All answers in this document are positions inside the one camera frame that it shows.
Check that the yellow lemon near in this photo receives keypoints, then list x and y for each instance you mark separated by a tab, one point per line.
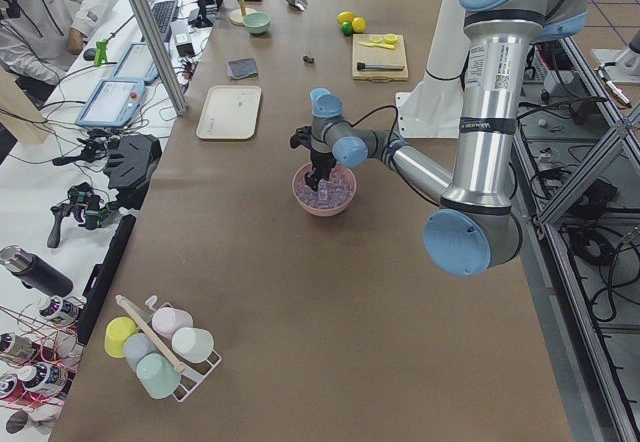
358	25

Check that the yellow plastic knife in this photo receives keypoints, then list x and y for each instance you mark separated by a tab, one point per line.
384	46

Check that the pale green plastic cup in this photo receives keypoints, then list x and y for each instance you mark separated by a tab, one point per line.
193	344

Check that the cream rabbit tray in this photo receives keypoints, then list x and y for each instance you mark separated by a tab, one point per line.
230	112

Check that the teach pendant near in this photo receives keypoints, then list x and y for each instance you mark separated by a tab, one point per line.
112	103

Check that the light blue plastic cup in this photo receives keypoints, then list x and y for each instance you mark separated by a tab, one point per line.
316	93

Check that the seated person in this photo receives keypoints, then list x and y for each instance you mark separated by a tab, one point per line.
44	41

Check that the grey plastic cup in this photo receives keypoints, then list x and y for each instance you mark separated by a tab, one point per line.
136	347

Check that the yellow lemon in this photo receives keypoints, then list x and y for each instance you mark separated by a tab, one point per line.
358	25
345	17

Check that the grey folded cloth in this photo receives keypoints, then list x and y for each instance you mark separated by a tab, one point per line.
242	68

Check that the black thermos bottle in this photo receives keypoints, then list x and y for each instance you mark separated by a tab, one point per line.
35	273

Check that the pink plastic cup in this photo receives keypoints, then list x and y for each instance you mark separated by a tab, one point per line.
167	320

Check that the mint green bowl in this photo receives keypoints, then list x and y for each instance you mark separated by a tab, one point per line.
257	23

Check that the lemon half lower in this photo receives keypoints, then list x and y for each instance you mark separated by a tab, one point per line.
390	39

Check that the pink bowl of ice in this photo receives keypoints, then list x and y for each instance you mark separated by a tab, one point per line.
332	197

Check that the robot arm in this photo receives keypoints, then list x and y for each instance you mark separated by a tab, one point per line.
474	228

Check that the yellow lemon far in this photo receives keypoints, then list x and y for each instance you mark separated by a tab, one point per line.
345	17

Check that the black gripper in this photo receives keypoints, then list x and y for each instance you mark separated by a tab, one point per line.
318	157

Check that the black keyboard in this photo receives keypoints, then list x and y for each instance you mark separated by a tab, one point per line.
164	13

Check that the teach pendant far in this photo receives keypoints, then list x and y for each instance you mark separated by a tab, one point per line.
136	62

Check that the teal plastic cup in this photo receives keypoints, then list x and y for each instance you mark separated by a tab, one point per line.
157	375

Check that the aluminium frame post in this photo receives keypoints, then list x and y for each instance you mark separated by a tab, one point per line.
161	58

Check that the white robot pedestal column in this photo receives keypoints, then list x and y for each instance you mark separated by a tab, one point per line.
449	47

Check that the yellow plastic cup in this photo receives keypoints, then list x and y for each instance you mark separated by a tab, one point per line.
117	332

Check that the white wire cup rack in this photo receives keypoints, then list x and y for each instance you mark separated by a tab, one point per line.
192	374

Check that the green lime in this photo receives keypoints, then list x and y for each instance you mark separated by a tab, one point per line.
347	29

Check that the wooden cutting board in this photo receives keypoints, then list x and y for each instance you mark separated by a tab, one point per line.
379	56

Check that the teach pendant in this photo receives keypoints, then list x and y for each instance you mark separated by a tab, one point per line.
112	103
136	62

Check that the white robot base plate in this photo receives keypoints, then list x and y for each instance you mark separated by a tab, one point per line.
423	116

